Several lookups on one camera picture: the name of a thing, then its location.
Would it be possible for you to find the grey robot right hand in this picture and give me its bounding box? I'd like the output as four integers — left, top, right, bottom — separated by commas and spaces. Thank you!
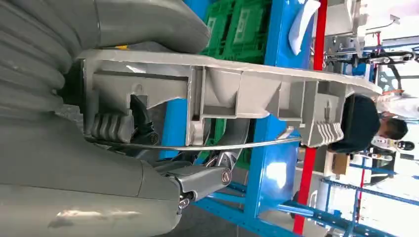
0, 0, 250, 237

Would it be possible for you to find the red barrier belt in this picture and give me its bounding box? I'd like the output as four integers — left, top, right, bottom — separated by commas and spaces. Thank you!
292, 0, 328, 235

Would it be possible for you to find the white plastic trim part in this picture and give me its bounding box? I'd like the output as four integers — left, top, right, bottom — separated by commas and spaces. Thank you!
288, 0, 322, 56

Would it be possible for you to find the person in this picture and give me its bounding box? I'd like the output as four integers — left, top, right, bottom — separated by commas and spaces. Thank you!
376, 90, 419, 121
330, 93, 410, 155

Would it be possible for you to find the green plastic crate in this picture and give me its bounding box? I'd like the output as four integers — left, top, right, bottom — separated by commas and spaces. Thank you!
199, 0, 236, 58
197, 118, 227, 161
225, 0, 273, 65
235, 144, 253, 171

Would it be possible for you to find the blue metal shelf rack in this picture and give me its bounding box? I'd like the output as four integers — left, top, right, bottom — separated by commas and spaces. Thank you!
278, 157, 419, 237
159, 0, 316, 237

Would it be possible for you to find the brown cardboard box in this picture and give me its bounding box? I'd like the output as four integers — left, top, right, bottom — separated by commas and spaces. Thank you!
332, 153, 351, 176

